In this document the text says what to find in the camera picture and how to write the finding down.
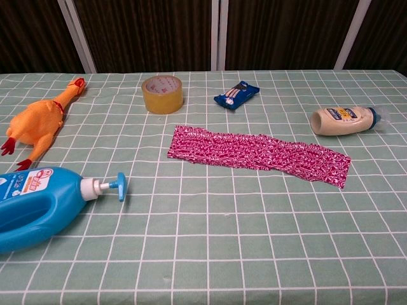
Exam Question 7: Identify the pink patterned cloth strip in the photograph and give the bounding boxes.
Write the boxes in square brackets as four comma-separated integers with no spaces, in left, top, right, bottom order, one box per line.
[167,125,322,179]

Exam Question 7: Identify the clear packing tape roll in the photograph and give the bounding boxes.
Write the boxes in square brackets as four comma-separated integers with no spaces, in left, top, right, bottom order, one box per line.
[141,75,184,115]

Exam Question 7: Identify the blue snack packet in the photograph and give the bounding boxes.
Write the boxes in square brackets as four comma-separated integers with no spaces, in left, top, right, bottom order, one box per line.
[213,80,261,112]

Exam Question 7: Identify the green white checked tablecloth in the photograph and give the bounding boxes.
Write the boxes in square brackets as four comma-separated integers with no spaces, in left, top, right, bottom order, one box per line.
[0,69,407,305]

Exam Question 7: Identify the dark ribbed partition panel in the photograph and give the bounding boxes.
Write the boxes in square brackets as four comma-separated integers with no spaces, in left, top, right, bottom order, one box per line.
[224,0,361,71]
[0,0,85,74]
[72,0,213,74]
[344,0,407,71]

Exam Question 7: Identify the cream mayonnaise squeeze bottle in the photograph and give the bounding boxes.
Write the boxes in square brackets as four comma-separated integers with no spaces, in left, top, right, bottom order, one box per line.
[310,106,390,137]

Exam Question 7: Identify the yellow rubber chicken toy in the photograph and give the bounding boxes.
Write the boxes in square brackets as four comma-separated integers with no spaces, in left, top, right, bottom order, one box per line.
[0,77,87,172]

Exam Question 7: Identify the blue detergent pump bottle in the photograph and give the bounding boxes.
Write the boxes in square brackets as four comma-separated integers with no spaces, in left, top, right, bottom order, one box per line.
[0,166,128,255]

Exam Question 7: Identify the white partition post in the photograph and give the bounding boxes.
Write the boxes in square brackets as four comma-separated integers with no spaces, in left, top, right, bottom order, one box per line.
[57,0,97,74]
[210,0,229,72]
[333,0,372,71]

